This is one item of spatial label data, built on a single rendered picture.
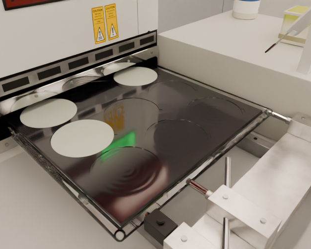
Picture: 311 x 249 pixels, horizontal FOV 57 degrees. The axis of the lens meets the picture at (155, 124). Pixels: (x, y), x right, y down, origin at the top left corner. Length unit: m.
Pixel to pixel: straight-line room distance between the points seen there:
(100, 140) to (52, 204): 0.13
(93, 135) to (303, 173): 0.33
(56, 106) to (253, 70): 0.39
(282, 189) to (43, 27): 0.46
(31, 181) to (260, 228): 0.38
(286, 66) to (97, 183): 0.40
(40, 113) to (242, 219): 0.39
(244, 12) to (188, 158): 0.54
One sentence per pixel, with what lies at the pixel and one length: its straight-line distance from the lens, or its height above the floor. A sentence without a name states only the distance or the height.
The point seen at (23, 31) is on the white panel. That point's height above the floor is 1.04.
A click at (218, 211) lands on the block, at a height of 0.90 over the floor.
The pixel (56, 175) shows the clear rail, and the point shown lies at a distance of 0.42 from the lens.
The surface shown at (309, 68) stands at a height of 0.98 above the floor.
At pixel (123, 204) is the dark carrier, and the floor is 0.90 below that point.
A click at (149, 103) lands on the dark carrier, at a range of 0.56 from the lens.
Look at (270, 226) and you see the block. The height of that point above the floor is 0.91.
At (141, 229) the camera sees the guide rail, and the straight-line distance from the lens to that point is 0.43.
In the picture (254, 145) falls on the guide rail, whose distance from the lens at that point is 0.57.
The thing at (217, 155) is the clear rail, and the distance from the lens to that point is 0.44.
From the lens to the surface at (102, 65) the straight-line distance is 0.62.
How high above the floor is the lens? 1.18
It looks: 35 degrees down
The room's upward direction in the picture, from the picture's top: straight up
